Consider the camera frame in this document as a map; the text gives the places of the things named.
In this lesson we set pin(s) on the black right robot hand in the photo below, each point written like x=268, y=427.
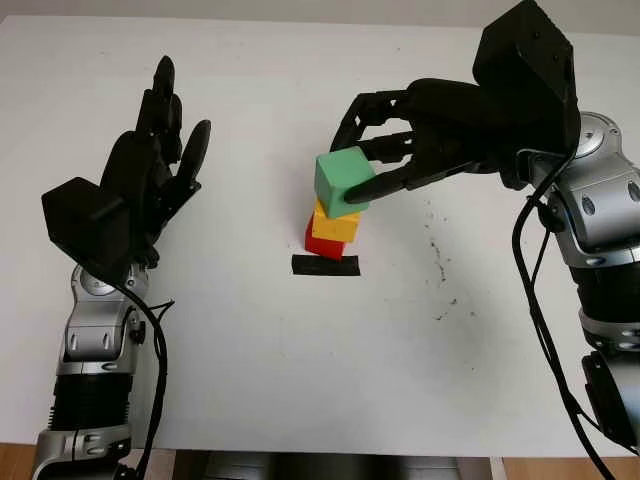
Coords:
x=450, y=130

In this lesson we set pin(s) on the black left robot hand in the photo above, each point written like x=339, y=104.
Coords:
x=137, y=172

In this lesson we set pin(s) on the green cube block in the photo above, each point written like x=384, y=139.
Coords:
x=340, y=175

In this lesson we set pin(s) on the yellow cube block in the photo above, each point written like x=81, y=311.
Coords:
x=335, y=229

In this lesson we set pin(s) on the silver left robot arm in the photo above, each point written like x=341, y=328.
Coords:
x=95, y=345

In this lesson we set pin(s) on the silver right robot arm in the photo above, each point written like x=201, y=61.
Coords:
x=600, y=210

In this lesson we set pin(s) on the red cube block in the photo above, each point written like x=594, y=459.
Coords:
x=322, y=248

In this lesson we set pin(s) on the black tape strip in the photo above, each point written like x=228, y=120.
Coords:
x=325, y=266

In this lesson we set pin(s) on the dark robot torso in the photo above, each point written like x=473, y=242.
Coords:
x=330, y=466

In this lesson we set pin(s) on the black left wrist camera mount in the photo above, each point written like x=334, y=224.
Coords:
x=85, y=222

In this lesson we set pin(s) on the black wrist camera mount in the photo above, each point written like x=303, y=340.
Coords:
x=85, y=222
x=530, y=50

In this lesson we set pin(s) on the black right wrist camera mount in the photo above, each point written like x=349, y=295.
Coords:
x=530, y=50

